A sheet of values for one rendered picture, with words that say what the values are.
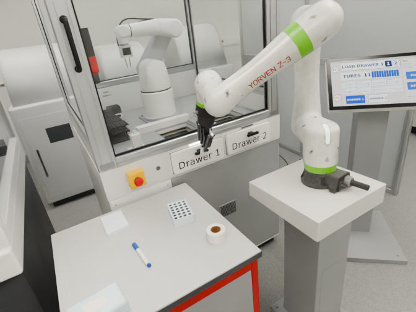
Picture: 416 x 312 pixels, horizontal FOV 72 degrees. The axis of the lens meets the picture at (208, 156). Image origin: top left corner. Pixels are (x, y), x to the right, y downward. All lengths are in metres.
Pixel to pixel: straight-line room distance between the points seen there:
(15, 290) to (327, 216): 1.11
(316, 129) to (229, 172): 0.64
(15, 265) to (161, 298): 0.49
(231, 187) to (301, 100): 0.66
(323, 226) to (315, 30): 0.63
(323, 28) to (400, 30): 1.53
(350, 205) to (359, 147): 0.86
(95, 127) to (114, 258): 0.51
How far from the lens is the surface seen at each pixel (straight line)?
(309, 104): 1.24
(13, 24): 4.38
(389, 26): 2.56
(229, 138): 1.49
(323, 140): 1.11
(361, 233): 2.29
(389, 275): 2.12
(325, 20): 1.03
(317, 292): 1.49
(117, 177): 1.32
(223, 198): 1.64
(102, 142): 1.25
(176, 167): 1.38
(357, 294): 1.96
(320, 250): 1.30
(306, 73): 1.22
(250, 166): 1.67
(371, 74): 1.83
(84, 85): 1.19
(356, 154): 1.96
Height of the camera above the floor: 1.48
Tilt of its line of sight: 25 degrees down
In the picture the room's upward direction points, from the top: 7 degrees counter-clockwise
